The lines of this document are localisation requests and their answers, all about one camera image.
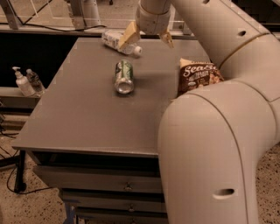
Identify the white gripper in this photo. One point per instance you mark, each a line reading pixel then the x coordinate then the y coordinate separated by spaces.
pixel 152 24

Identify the green soda can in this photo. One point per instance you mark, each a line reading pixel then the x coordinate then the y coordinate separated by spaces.
pixel 124 77

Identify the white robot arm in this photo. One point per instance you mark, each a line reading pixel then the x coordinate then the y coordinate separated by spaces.
pixel 211 138

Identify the clear plastic water bottle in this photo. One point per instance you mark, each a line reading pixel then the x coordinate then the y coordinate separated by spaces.
pixel 111 39

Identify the sea salt chips bag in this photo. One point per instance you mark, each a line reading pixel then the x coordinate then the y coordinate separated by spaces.
pixel 195 74

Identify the grey drawer cabinet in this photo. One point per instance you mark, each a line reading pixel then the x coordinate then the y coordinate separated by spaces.
pixel 82 122

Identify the small clear bottle on shelf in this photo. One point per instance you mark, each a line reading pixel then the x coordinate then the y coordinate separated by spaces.
pixel 35 81

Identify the white pump dispenser bottle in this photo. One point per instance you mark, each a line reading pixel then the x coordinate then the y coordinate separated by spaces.
pixel 23 83

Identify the top grey drawer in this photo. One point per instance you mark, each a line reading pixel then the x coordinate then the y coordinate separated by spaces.
pixel 100 180

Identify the grey drawer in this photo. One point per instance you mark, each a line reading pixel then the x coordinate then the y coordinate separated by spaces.
pixel 127 201
pixel 100 180
pixel 121 216

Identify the middle grey drawer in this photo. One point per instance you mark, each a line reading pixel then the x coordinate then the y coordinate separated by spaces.
pixel 127 201

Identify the bottom grey drawer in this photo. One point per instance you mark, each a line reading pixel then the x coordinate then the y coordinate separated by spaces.
pixel 121 216

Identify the grey metal shelf rail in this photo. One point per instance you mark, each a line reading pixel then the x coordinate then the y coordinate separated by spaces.
pixel 90 32

